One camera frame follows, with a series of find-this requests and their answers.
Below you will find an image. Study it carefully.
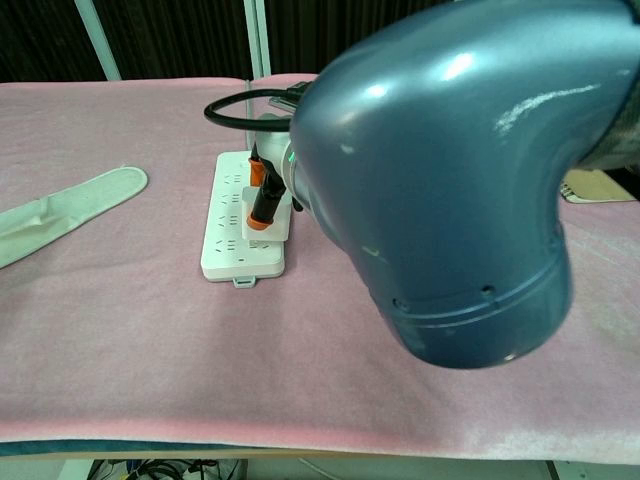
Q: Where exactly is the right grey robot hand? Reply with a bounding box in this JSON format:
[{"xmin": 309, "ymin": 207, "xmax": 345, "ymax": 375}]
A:
[{"xmin": 247, "ymin": 112, "xmax": 301, "ymax": 234}]

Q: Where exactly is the white charger plug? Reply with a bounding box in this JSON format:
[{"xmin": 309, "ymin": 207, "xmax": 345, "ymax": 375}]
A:
[{"xmin": 240, "ymin": 185, "xmax": 292, "ymax": 243}]

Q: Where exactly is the white power strip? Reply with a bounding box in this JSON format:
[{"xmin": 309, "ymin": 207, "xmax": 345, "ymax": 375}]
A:
[{"xmin": 200, "ymin": 151, "xmax": 289, "ymax": 291}]

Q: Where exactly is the white slipper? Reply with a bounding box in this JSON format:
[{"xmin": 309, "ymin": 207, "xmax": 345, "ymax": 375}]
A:
[{"xmin": 0, "ymin": 166, "xmax": 150, "ymax": 270}]

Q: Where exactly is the pink table cloth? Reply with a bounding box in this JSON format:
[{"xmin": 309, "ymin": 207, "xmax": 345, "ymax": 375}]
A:
[{"xmin": 0, "ymin": 73, "xmax": 640, "ymax": 462}]

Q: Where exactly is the brown spiral notebook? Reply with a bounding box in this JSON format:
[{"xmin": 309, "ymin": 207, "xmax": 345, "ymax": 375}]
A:
[{"xmin": 558, "ymin": 168, "xmax": 640, "ymax": 205}]

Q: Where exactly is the green checked cloth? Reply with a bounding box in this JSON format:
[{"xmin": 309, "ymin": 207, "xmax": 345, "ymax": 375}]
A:
[{"xmin": 578, "ymin": 69, "xmax": 640, "ymax": 172}]

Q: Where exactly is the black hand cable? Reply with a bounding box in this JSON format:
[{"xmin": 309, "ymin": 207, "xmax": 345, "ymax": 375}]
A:
[{"xmin": 203, "ymin": 81, "xmax": 315, "ymax": 134}]

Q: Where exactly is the white partition frame post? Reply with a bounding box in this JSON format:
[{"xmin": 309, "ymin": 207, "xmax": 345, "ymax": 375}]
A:
[
  {"xmin": 243, "ymin": 0, "xmax": 273, "ymax": 80},
  {"xmin": 73, "ymin": 0, "xmax": 123, "ymax": 83}
]

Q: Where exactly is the floor cable bundle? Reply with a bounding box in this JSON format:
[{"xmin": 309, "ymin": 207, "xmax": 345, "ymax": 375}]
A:
[{"xmin": 88, "ymin": 456, "xmax": 247, "ymax": 480}]

